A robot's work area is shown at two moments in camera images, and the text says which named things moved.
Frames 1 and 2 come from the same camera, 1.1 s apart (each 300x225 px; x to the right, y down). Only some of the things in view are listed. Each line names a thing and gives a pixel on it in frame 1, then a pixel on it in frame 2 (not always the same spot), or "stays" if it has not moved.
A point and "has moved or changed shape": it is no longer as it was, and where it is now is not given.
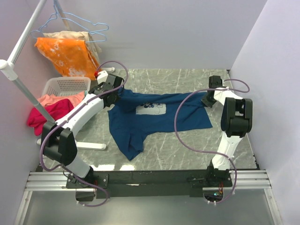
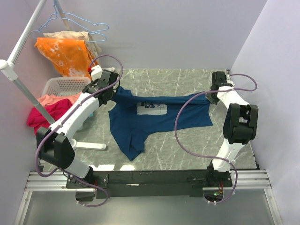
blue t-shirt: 136,116 has moved or changed shape
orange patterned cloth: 71,56 stays
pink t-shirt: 76,98 stays
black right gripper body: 208,101 -> 212,99
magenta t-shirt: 55,109 stays
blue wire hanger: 56,12 stays
